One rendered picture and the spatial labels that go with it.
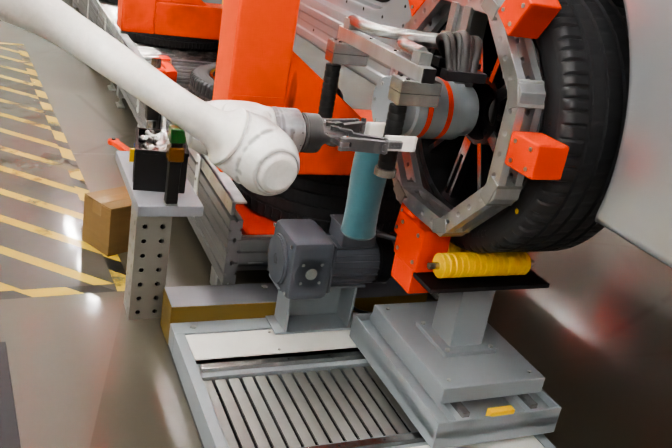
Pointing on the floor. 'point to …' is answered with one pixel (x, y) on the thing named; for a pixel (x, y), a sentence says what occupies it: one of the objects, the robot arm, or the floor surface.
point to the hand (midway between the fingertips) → (394, 136)
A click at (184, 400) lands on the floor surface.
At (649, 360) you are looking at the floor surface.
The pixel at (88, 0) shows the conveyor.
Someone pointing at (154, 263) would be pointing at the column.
